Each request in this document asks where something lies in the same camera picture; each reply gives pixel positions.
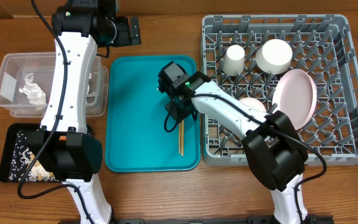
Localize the rice and peanut scraps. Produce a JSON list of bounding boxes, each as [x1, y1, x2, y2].
[[7, 130, 59, 182]]

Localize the wooden chopstick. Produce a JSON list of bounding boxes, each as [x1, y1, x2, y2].
[[180, 120, 185, 156], [178, 123, 182, 155]]

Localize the pink plate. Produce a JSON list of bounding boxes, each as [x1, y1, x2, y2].
[[272, 69, 317, 130]]

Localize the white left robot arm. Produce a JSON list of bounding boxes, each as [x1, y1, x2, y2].
[[24, 0, 140, 223]]

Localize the teal plastic tray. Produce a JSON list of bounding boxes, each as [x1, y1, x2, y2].
[[104, 55, 201, 172]]

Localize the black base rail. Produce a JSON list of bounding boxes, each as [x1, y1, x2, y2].
[[58, 215, 335, 224]]

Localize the clear plastic waste bin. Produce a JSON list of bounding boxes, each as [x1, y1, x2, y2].
[[0, 52, 109, 118]]

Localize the black waste tray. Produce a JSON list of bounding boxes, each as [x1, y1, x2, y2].
[[0, 123, 94, 184]]

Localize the cream plastic cup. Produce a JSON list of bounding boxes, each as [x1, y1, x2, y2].
[[222, 45, 245, 76]]

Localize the cream bowl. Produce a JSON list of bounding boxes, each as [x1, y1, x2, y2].
[[255, 39, 293, 75]]

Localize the foil wrapper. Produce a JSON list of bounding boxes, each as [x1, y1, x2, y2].
[[19, 73, 47, 105]]

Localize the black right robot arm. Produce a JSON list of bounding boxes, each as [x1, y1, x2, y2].
[[158, 61, 327, 223]]

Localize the small pink bowl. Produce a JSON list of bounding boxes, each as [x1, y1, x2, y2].
[[239, 98, 267, 112]]

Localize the grey dishwasher rack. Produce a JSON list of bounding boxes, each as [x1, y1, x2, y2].
[[201, 14, 358, 166]]

